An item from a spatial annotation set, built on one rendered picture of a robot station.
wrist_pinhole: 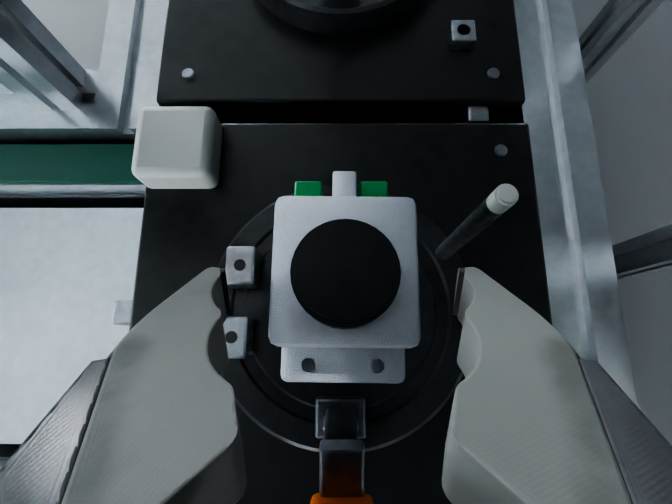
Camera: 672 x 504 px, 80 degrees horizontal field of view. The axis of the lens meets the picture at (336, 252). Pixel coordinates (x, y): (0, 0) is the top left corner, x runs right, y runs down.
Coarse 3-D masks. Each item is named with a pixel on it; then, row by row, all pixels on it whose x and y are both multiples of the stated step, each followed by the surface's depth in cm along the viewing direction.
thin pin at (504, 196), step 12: (492, 192) 14; (504, 192) 13; (516, 192) 13; (480, 204) 15; (492, 204) 14; (504, 204) 13; (468, 216) 16; (480, 216) 15; (492, 216) 14; (456, 228) 18; (468, 228) 16; (480, 228) 16; (444, 240) 20; (456, 240) 18; (468, 240) 18; (444, 252) 20
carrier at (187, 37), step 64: (192, 0) 28; (256, 0) 28; (320, 0) 25; (384, 0) 25; (448, 0) 28; (512, 0) 28; (192, 64) 27; (256, 64) 27; (320, 64) 27; (384, 64) 27; (448, 64) 27; (512, 64) 27
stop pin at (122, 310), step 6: (120, 300) 24; (126, 300) 24; (132, 300) 24; (114, 306) 24; (120, 306) 23; (126, 306) 23; (114, 312) 23; (120, 312) 23; (126, 312) 23; (114, 318) 23; (120, 318) 23; (126, 318) 23; (120, 324) 23; (126, 324) 23
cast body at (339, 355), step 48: (336, 192) 17; (288, 240) 12; (336, 240) 11; (384, 240) 11; (288, 288) 12; (336, 288) 11; (384, 288) 11; (288, 336) 11; (336, 336) 11; (384, 336) 11
